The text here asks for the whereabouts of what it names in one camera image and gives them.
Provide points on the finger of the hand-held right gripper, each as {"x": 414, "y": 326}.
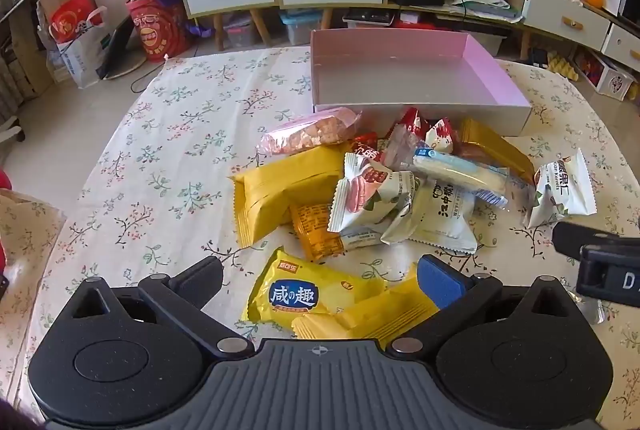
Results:
{"x": 570, "y": 237}

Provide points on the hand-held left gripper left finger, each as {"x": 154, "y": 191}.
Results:
{"x": 200, "y": 280}

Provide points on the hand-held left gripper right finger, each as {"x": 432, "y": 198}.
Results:
{"x": 440, "y": 282}

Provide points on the white packet green nut print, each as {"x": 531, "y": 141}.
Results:
{"x": 560, "y": 190}

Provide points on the white packet black writing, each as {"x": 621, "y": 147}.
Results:
{"x": 445, "y": 220}

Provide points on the yellow striped packet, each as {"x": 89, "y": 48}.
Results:
{"x": 380, "y": 310}

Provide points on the yellow packet blue label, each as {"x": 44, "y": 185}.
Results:
{"x": 300, "y": 290}

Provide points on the white bread clear packet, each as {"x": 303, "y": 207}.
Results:
{"x": 460, "y": 172}

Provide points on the white packet red nut print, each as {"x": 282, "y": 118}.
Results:
{"x": 370, "y": 195}

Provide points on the gold packet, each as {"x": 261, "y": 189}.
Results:
{"x": 495, "y": 147}

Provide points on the large yellow packet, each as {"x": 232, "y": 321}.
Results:
{"x": 285, "y": 190}

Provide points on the small orange packet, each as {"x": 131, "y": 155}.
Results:
{"x": 315, "y": 232}

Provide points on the clear wafer packet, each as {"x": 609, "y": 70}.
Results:
{"x": 400, "y": 147}

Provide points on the red white printed packet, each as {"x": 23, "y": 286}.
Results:
{"x": 440, "y": 137}

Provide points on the red snack packet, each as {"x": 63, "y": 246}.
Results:
{"x": 365, "y": 147}
{"x": 407, "y": 122}

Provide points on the pink clear biscuit packet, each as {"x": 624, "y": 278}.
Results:
{"x": 310, "y": 130}

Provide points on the pink cardboard box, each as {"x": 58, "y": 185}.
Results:
{"x": 400, "y": 80}

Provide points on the floral tablecloth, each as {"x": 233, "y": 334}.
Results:
{"x": 175, "y": 160}

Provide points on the white printed box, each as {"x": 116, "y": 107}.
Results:
{"x": 607, "y": 77}

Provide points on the yellow egg carton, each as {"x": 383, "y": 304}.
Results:
{"x": 564, "y": 66}

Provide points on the floral cushion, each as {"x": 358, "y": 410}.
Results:
{"x": 25, "y": 235}

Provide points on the black tripod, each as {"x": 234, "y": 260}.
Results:
{"x": 538, "y": 55}

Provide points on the small white drawer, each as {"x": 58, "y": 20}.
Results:
{"x": 622, "y": 47}

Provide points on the clear storage box yellow contents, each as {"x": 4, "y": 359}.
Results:
{"x": 492, "y": 42}

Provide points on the chair caster base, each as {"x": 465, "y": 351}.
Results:
{"x": 10, "y": 127}

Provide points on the black flat panel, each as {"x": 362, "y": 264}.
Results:
{"x": 117, "y": 47}

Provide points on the white red shopping bag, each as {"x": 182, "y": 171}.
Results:
{"x": 80, "y": 45}

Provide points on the clear storage box black lid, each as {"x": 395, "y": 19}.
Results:
{"x": 367, "y": 17}

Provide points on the wooden bookshelf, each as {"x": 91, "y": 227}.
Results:
{"x": 30, "y": 10}

